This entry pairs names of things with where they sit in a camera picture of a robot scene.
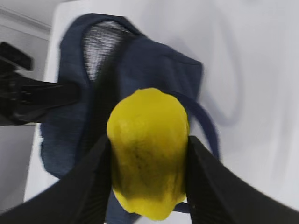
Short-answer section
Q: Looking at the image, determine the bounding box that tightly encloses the dark navy lunch bag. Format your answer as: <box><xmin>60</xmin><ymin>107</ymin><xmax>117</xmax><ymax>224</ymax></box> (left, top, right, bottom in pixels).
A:
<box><xmin>40</xmin><ymin>14</ymin><xmax>220</xmax><ymax>224</ymax></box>

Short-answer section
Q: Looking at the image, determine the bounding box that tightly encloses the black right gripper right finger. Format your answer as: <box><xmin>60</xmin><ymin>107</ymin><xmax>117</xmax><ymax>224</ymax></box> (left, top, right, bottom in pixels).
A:
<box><xmin>186</xmin><ymin>136</ymin><xmax>299</xmax><ymax>224</ymax></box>

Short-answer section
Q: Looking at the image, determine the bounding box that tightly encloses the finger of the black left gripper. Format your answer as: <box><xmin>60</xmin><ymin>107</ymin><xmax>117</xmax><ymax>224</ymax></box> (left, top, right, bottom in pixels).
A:
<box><xmin>13</xmin><ymin>78</ymin><xmax>81</xmax><ymax>124</ymax></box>

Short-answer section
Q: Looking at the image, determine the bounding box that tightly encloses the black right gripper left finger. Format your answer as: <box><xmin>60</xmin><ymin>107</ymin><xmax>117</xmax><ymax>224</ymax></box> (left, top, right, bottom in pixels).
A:
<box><xmin>0</xmin><ymin>135</ymin><xmax>112</xmax><ymax>224</ymax></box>

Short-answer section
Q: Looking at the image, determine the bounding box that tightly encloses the yellow lemon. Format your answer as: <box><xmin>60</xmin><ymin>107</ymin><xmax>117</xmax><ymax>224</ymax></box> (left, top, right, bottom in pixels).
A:
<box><xmin>107</xmin><ymin>88</ymin><xmax>189</xmax><ymax>221</ymax></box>

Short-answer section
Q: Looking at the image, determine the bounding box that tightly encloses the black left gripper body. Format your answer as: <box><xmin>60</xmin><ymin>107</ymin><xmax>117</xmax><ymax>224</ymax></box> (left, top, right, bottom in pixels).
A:
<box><xmin>0</xmin><ymin>42</ymin><xmax>33</xmax><ymax>126</ymax></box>

